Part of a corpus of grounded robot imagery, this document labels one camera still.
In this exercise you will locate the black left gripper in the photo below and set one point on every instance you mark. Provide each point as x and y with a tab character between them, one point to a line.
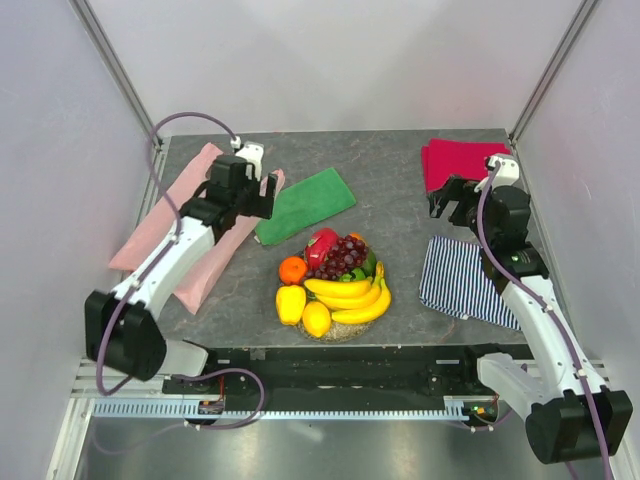
260	205

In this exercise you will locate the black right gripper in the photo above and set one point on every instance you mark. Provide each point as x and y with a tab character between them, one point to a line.
456	188

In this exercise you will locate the red grape bunch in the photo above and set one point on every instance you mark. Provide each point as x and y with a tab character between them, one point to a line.
346	255

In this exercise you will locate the yellow banana bunch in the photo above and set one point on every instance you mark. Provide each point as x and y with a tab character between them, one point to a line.
353	303

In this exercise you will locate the small green watermelon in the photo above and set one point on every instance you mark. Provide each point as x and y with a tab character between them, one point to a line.
357	274

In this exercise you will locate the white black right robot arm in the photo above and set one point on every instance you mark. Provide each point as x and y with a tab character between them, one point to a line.
569	412

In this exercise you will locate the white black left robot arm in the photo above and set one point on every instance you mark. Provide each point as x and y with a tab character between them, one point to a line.
120	325

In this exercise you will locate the red cloth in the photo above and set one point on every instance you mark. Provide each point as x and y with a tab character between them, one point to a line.
442	159

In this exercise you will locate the green cloth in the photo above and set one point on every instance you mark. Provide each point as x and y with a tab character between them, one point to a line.
305	204

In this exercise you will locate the red dragon fruit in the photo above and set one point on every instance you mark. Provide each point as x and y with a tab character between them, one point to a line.
318	247

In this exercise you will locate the orange tangerine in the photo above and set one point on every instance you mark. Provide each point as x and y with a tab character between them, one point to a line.
292	270

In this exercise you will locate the blue white striped cloth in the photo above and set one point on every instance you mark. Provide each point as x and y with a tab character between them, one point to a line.
453	282

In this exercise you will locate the green orange mango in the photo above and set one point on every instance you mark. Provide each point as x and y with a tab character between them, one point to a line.
370	261

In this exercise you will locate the yellow bell pepper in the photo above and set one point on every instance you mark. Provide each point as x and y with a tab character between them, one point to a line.
290	303

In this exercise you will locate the yellow lemon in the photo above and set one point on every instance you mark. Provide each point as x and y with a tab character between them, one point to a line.
316	319

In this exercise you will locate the round speckled plate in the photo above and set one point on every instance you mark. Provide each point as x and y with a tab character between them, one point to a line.
337	333

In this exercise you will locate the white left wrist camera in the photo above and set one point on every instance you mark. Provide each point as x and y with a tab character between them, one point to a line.
252	152

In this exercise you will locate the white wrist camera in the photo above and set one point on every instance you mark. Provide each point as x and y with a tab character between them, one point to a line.
252	152
503	169

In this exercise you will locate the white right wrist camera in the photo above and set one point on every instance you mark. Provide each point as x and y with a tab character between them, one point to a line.
503	169

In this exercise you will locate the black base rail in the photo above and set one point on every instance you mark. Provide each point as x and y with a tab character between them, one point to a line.
341	378

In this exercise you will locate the grey slotted cable duct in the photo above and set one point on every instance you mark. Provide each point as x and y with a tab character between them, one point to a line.
182	408

